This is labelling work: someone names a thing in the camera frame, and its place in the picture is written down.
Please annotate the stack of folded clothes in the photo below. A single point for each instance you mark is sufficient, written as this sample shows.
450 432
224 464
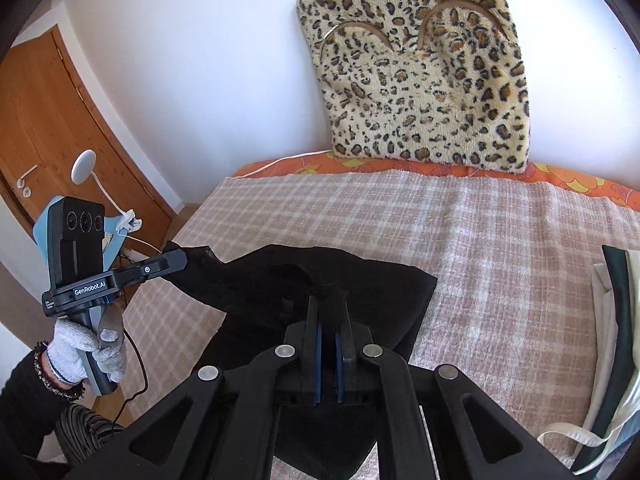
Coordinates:
612 419

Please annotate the wooden door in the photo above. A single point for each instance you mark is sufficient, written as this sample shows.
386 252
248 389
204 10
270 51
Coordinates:
47 119

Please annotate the left forearm black sleeve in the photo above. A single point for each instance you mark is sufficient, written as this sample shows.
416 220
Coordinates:
30 405

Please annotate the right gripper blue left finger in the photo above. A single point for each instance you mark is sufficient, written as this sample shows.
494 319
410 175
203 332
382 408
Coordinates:
218 424

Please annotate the light blue chair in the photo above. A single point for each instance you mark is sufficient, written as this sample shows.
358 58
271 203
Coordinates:
115 232

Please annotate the orange floral bed sheet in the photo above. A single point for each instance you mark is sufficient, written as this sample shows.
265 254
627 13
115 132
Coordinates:
327 163

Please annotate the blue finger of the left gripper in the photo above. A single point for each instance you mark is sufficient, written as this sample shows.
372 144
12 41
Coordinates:
140 272

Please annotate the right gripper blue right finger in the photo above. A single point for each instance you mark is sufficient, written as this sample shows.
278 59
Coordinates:
433 424

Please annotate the white clip-on desk lamp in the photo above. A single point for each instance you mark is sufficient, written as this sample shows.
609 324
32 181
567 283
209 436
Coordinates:
82 170

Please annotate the pink plaid blanket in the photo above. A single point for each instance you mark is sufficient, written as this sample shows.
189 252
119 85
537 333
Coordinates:
513 305

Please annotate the black short-sleeved top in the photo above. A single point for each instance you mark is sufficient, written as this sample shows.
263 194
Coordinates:
265 291

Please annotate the left hand white glove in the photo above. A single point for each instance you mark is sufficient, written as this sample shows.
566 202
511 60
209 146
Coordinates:
71 340

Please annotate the leopard print cushion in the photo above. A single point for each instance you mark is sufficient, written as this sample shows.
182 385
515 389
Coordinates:
439 81

